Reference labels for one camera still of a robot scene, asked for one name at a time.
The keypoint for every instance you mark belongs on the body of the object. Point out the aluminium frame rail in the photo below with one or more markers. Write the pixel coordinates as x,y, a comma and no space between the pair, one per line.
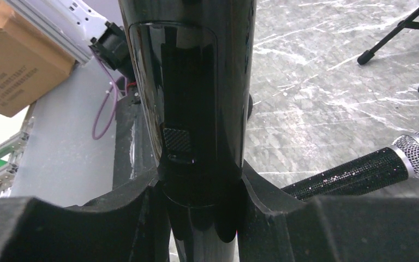
11,152

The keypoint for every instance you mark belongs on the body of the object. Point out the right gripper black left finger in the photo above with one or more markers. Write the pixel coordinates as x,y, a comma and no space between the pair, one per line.
128,223

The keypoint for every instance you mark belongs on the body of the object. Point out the brown cardboard box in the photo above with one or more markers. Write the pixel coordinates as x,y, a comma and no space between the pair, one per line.
31,64

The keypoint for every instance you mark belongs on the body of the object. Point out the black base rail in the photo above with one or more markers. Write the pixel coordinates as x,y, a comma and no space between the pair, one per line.
133,149

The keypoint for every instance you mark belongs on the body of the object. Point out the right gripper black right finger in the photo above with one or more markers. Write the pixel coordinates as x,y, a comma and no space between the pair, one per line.
278,227

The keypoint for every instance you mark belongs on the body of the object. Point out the black tripod shock-mount stand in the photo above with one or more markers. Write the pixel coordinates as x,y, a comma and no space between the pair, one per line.
407,23

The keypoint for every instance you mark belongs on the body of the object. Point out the glitter black microphone silver head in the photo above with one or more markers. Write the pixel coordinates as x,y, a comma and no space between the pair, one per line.
387,166

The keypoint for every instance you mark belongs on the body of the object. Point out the black microphone orange end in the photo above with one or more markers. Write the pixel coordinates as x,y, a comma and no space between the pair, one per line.
192,61

